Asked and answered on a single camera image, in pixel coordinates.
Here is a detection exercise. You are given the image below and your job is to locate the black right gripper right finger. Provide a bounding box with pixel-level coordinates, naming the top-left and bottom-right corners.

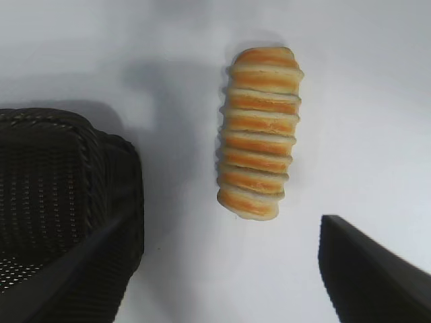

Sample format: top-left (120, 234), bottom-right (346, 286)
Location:
top-left (317, 214), bottom-right (431, 323)

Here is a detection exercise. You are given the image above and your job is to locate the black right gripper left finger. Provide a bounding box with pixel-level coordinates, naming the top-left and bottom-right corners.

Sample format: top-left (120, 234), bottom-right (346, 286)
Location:
top-left (0, 215), bottom-right (133, 323)

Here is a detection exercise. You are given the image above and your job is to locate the long striped bread loaf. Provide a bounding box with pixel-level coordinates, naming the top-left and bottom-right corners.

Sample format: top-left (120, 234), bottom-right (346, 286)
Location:
top-left (216, 46), bottom-right (306, 222)

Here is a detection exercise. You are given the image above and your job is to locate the dark brown wicker basket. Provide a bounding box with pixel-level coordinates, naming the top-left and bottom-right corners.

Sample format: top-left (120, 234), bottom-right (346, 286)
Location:
top-left (0, 106), bottom-right (146, 303)

